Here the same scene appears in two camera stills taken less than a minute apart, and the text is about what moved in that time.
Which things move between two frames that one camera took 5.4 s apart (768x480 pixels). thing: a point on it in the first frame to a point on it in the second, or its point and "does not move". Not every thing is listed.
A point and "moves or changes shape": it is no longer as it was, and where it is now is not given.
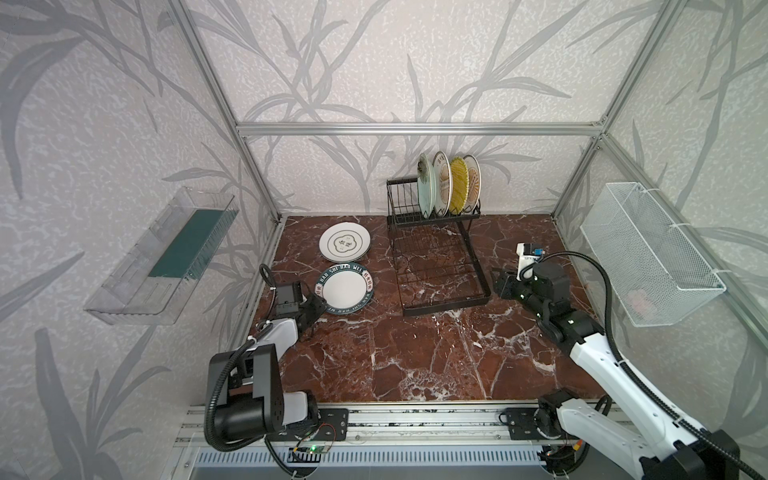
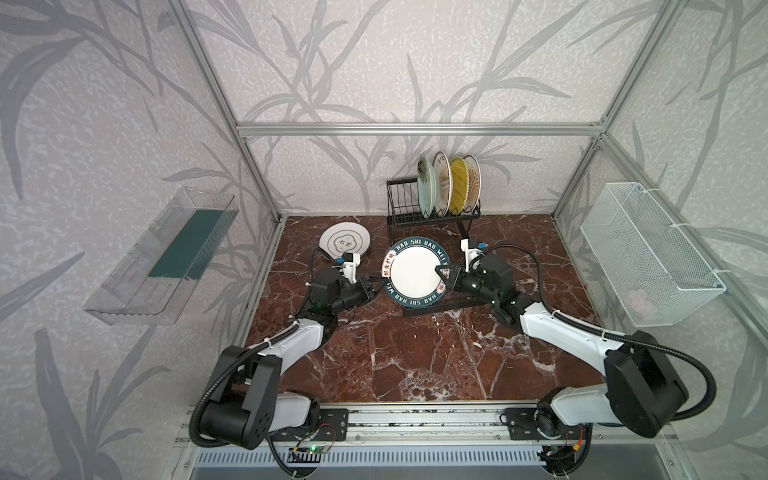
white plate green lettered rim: x=346 y=288 moves or changes shape
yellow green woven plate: x=458 y=184 does not move
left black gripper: x=317 y=304 to x=364 y=289
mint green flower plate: x=426 y=185 does not move
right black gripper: x=504 y=285 to x=456 y=271
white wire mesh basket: x=655 y=275 does not move
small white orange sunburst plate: x=474 y=182 does not move
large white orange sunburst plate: x=443 y=175 does not move
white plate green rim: x=345 y=242 does not move
